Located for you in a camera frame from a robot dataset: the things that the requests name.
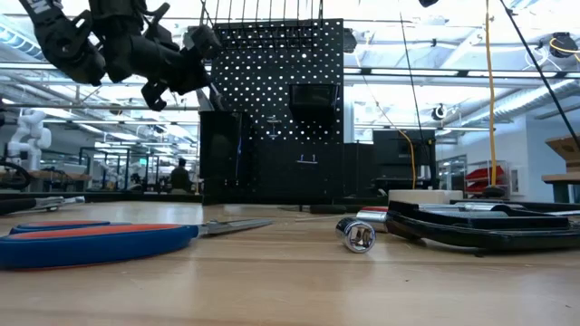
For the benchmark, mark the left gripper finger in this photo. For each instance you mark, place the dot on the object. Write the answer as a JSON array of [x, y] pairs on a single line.
[[206, 68], [189, 85]]

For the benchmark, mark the blue and orange scissors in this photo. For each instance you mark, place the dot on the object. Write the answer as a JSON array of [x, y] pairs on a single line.
[[90, 246]]

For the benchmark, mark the red utility knife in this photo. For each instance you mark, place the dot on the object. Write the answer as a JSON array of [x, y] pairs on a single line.
[[375, 208]]

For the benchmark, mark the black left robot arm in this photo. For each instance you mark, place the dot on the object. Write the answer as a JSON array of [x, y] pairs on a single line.
[[63, 45]]

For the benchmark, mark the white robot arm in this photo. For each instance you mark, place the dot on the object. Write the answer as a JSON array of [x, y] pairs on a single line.
[[27, 136]]

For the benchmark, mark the tall black pegboard bin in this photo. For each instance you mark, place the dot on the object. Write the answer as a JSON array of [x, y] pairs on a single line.
[[222, 154]]

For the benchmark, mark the person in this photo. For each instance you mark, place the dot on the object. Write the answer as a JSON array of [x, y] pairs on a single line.
[[180, 176]]

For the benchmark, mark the dark framed workstation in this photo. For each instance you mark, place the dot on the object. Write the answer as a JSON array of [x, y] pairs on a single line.
[[118, 167]]

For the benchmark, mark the short black pegboard bin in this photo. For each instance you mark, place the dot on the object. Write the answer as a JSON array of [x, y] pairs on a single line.
[[313, 102]]

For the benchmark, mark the black metal pegboard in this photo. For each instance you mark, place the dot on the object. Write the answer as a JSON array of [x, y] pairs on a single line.
[[272, 172]]

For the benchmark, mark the black cabinet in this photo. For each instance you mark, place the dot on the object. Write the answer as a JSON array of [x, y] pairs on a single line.
[[403, 154]]

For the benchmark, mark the shelf with red bins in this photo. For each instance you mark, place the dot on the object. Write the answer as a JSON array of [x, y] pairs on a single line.
[[485, 174]]

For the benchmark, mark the white tape roll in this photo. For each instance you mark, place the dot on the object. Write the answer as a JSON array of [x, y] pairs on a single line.
[[423, 196]]

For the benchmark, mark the wooden workbench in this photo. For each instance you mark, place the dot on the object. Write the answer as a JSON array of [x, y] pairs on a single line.
[[564, 149]]

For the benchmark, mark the silver socket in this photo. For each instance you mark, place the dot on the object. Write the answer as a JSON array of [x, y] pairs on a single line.
[[372, 220], [355, 234]]

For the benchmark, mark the black C-clamp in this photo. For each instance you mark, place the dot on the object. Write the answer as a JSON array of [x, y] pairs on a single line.
[[476, 233]]

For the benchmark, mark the black aluminium table frame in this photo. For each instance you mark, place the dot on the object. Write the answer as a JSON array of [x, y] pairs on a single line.
[[113, 197]]

